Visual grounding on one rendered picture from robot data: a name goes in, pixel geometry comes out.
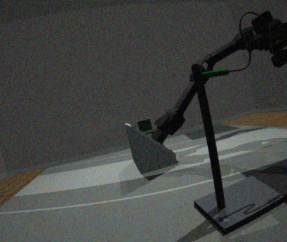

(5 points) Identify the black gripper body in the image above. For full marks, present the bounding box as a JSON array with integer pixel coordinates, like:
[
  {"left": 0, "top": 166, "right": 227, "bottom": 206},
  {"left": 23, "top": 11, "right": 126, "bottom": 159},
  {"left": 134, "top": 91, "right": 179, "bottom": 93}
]
[{"left": 251, "top": 11, "right": 287, "bottom": 67}]

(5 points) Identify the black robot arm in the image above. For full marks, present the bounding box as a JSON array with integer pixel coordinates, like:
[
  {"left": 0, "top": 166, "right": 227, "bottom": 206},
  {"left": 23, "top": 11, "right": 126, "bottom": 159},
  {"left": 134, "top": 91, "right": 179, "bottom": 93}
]
[{"left": 151, "top": 19, "right": 287, "bottom": 145}]

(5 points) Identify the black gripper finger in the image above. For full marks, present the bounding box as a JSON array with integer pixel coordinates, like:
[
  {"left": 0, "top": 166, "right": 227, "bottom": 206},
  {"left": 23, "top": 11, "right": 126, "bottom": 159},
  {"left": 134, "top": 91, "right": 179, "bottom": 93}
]
[
  {"left": 272, "top": 38, "right": 287, "bottom": 54},
  {"left": 263, "top": 25, "right": 287, "bottom": 42}
]

